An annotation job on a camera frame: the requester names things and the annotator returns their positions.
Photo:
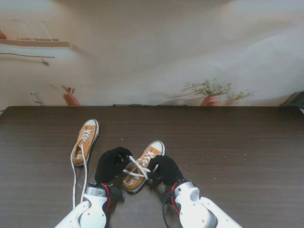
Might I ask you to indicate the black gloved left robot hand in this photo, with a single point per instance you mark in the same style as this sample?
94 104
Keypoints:
109 166

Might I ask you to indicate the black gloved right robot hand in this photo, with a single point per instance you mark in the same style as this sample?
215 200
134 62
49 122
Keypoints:
166 169

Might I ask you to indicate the white shoelace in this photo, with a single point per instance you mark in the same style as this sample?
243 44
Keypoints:
139 166

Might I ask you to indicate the yellow canvas sneaker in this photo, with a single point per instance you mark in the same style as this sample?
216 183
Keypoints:
133 186
91 139

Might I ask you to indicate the orange sneaker with loose laces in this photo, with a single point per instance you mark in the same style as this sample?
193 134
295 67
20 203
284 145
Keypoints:
85 134

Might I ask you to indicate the terracotta pot with wooden utensils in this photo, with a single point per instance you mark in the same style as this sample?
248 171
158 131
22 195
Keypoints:
71 99

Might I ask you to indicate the green plant in terracotta pot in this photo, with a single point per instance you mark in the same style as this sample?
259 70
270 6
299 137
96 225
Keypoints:
211 99

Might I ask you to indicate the metal tap fixture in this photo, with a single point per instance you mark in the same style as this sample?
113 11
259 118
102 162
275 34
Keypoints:
39 102

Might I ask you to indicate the metal wall rail with hook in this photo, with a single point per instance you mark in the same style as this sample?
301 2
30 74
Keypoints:
23 55

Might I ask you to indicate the wooden wall shelf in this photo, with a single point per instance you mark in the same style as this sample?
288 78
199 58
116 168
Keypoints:
35 44

